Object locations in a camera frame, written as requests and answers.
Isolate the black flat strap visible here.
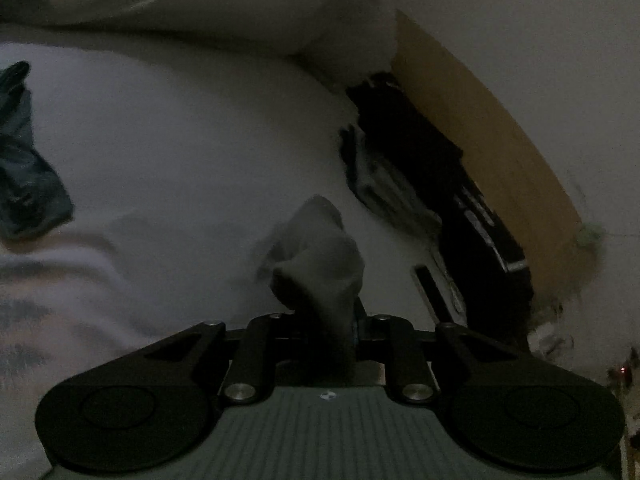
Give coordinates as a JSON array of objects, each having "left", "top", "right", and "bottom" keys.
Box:
[{"left": 409, "top": 263, "right": 469, "bottom": 329}]

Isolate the green fuzzy tuft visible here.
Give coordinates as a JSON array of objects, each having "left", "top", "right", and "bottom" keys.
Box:
[{"left": 574, "top": 221, "right": 607, "bottom": 252}]

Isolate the blue-grey printed duvet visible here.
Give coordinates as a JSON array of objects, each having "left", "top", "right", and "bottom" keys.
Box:
[{"left": 0, "top": 0, "right": 352, "bottom": 57}]

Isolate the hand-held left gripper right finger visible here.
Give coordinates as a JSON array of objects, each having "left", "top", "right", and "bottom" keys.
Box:
[{"left": 350, "top": 297, "right": 519, "bottom": 405}]

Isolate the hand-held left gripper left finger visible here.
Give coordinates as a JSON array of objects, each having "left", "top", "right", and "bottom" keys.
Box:
[{"left": 145, "top": 312, "right": 302, "bottom": 406}]

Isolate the grey garment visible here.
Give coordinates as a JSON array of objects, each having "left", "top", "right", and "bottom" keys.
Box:
[{"left": 256, "top": 194, "right": 367, "bottom": 387}]

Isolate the black garment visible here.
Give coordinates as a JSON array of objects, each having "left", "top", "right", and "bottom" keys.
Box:
[{"left": 336, "top": 71, "right": 534, "bottom": 357}]

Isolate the white pillow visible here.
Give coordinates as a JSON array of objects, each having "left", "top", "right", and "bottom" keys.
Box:
[{"left": 279, "top": 0, "right": 399, "bottom": 94}]

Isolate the yellow wooden board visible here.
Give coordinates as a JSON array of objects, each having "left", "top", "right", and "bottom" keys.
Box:
[{"left": 389, "top": 6, "right": 602, "bottom": 282}]

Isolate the blue garment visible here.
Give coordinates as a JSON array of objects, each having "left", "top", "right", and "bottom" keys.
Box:
[{"left": 0, "top": 59, "right": 77, "bottom": 242}]

